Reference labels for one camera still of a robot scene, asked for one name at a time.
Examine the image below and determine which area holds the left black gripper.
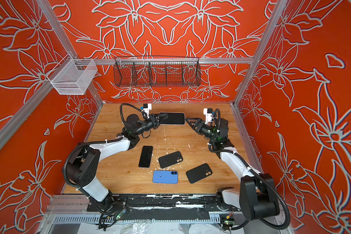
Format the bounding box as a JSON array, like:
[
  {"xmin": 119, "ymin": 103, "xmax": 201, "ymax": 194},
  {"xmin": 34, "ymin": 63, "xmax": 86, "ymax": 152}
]
[{"xmin": 134, "ymin": 113, "xmax": 167, "ymax": 137}]

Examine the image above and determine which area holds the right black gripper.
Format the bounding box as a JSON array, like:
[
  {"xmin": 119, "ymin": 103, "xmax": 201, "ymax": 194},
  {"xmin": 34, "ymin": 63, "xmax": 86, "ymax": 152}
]
[{"xmin": 185, "ymin": 118, "xmax": 219, "ymax": 142}]

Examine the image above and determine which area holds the black smartphone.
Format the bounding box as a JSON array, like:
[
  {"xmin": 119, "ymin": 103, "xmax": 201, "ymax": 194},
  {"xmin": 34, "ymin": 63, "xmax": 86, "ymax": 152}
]
[
  {"xmin": 138, "ymin": 146, "xmax": 153, "ymax": 168},
  {"xmin": 160, "ymin": 112, "xmax": 185, "ymax": 125}
]

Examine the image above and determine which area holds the black phone case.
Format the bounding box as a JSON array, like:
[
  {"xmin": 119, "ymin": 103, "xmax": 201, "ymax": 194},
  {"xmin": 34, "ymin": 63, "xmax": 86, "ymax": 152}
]
[
  {"xmin": 159, "ymin": 151, "xmax": 183, "ymax": 168},
  {"xmin": 186, "ymin": 163, "xmax": 213, "ymax": 184}
]

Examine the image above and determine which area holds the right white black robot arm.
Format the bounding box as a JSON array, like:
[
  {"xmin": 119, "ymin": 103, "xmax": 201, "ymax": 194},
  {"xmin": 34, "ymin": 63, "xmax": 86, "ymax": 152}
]
[{"xmin": 185, "ymin": 108, "xmax": 291, "ymax": 231}]

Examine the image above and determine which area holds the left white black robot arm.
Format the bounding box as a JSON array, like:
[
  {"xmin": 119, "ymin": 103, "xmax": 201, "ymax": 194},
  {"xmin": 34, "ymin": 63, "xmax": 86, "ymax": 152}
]
[{"xmin": 62, "ymin": 103, "xmax": 168, "ymax": 215}]

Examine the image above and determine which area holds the blue phone case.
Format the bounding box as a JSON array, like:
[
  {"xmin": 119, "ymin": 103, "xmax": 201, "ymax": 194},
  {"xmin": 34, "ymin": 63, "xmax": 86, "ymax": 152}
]
[{"xmin": 153, "ymin": 170, "xmax": 178, "ymax": 184}]

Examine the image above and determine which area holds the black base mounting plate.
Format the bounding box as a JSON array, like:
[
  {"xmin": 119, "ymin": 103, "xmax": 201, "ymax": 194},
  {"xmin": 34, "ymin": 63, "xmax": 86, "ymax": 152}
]
[{"xmin": 86, "ymin": 193, "xmax": 243, "ymax": 213}]

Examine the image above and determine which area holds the clear plastic bin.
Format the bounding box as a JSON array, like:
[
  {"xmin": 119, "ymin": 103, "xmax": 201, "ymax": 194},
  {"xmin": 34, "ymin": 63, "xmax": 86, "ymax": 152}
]
[{"xmin": 46, "ymin": 58, "xmax": 98, "ymax": 95}]

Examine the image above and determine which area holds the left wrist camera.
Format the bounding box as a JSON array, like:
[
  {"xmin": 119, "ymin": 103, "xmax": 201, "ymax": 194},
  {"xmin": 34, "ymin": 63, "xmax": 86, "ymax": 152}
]
[{"xmin": 140, "ymin": 103, "xmax": 152, "ymax": 116}]

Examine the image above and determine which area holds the black wire basket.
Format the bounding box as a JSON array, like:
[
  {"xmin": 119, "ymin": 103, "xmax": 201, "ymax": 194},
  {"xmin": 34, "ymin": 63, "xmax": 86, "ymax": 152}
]
[{"xmin": 113, "ymin": 56, "xmax": 201, "ymax": 88}]

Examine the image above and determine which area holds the black cable right base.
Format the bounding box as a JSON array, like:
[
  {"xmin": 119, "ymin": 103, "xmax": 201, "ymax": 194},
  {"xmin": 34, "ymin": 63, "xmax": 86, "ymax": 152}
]
[{"xmin": 220, "ymin": 214, "xmax": 249, "ymax": 232}]

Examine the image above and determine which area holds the grey cable duct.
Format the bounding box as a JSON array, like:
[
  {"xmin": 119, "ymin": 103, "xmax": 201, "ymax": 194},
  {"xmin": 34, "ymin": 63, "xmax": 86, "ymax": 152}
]
[{"xmin": 52, "ymin": 214, "xmax": 221, "ymax": 225}]

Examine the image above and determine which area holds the black cable bundle left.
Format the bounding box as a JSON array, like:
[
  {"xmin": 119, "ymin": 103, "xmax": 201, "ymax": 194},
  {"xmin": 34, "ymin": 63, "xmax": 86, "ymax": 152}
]
[{"xmin": 87, "ymin": 198, "xmax": 128, "ymax": 232}]

